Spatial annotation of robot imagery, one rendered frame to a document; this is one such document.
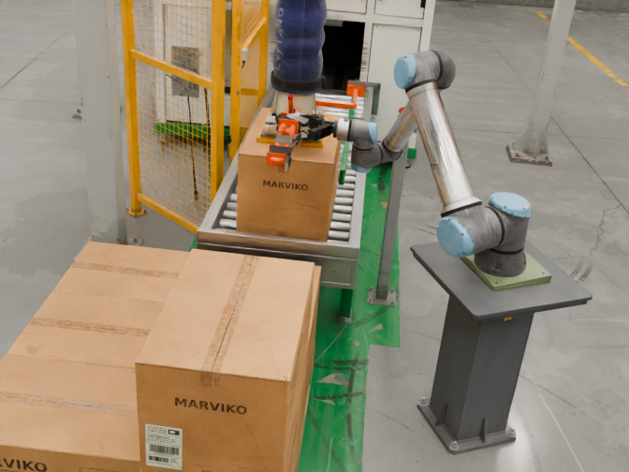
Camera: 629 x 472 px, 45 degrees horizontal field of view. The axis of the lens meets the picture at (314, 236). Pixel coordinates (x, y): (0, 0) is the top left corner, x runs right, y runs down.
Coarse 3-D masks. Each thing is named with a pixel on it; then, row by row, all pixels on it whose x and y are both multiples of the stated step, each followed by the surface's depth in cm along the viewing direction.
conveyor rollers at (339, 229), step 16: (320, 96) 522; (336, 96) 522; (336, 112) 491; (352, 176) 404; (336, 192) 387; (352, 192) 387; (336, 208) 371; (224, 224) 349; (336, 224) 355; (336, 240) 348
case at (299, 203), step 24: (336, 120) 361; (264, 144) 328; (336, 144) 334; (240, 168) 320; (264, 168) 319; (288, 168) 318; (312, 168) 317; (336, 168) 351; (240, 192) 326; (264, 192) 324; (288, 192) 323; (312, 192) 322; (240, 216) 331; (264, 216) 330; (288, 216) 329; (312, 216) 328
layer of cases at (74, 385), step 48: (96, 288) 294; (144, 288) 297; (48, 336) 266; (96, 336) 268; (144, 336) 270; (0, 384) 243; (48, 384) 244; (96, 384) 246; (0, 432) 225; (48, 432) 226; (96, 432) 227
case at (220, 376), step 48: (192, 288) 226; (240, 288) 228; (288, 288) 230; (192, 336) 205; (240, 336) 207; (288, 336) 208; (144, 384) 197; (192, 384) 196; (240, 384) 194; (288, 384) 192; (144, 432) 205; (192, 432) 203; (240, 432) 202; (288, 432) 208
